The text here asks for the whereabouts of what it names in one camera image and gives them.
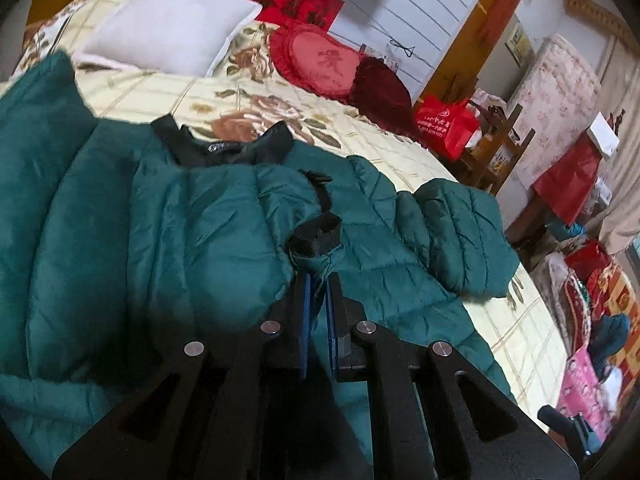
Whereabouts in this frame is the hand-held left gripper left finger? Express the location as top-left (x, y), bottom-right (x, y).
top-left (52, 269), bottom-right (314, 480)

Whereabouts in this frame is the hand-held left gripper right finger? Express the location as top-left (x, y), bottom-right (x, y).
top-left (325, 272), bottom-right (581, 480)

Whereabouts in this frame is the dark green puffer jacket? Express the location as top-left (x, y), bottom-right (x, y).
top-left (0, 50), bottom-right (522, 479)

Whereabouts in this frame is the pink printed bag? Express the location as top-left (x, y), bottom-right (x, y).
top-left (556, 347), bottom-right (623, 443)

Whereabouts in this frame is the pile of colourful blankets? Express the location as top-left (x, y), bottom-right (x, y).
top-left (530, 232), bottom-right (640, 386)

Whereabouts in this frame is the floral bed sheet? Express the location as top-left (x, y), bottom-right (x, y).
top-left (0, 0), bottom-right (571, 411)

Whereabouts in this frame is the red shopping bag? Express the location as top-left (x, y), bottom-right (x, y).
top-left (413, 95), bottom-right (482, 162)

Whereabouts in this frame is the dark red round cushion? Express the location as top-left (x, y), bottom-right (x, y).
top-left (348, 55), bottom-right (426, 143)

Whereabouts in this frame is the wooden chair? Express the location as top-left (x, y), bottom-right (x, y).
top-left (452, 102), bottom-right (537, 196)

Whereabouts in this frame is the red paper bag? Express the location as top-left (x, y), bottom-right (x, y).
top-left (531, 135), bottom-right (603, 226)

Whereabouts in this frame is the red heart-shaped cushion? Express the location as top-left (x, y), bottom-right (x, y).
top-left (269, 22), bottom-right (368, 106)

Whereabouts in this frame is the white box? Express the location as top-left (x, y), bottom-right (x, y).
top-left (585, 111), bottom-right (622, 161)

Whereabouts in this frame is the floral mattress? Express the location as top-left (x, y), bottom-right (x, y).
top-left (505, 35), bottom-right (602, 188)

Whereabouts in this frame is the white pillow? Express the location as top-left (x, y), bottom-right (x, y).
top-left (77, 0), bottom-right (264, 79)

